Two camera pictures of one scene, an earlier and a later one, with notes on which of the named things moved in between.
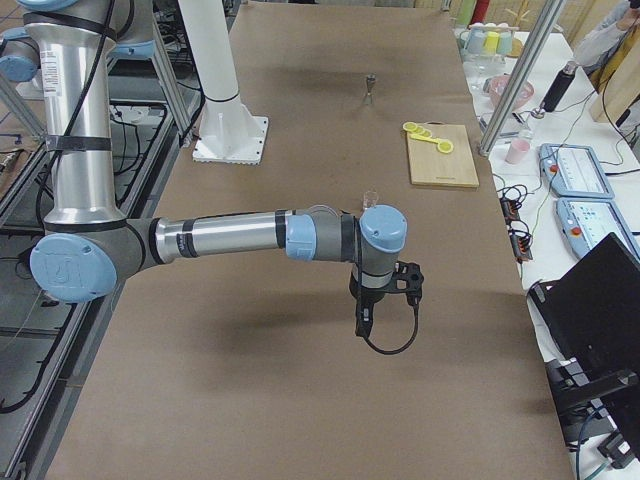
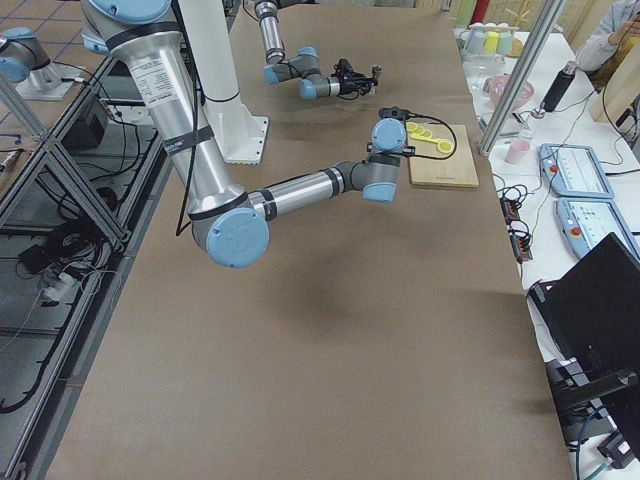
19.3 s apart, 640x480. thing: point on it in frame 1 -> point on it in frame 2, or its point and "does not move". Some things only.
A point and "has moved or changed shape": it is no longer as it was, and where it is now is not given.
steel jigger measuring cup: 370,80 has moved or changed shape
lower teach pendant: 588,220 does not move
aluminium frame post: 520,77 does not move
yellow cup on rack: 491,42 does not move
